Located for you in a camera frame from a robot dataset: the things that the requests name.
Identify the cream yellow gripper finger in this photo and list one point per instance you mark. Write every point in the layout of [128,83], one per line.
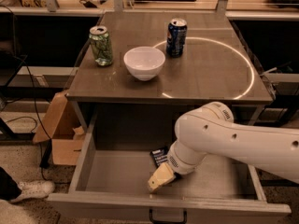
[161,177]

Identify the blue rxbar blueberry wrapper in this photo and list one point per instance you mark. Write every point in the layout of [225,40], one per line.
[159,155]

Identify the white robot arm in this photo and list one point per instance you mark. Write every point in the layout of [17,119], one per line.
[210,129]

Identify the grey open top drawer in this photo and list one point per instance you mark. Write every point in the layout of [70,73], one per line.
[114,167]

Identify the brown cardboard box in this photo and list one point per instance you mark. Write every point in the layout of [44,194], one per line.
[61,126]

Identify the white ceramic bowl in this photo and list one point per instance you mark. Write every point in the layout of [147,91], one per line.
[144,63]

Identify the white sneaker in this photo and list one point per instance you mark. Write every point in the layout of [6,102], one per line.
[34,190]

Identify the blue pepsi can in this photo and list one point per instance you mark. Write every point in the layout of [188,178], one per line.
[176,35]

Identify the green soda can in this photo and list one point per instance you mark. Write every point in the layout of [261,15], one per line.
[101,45]

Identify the black drawer handle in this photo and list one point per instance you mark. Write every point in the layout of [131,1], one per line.
[156,217]

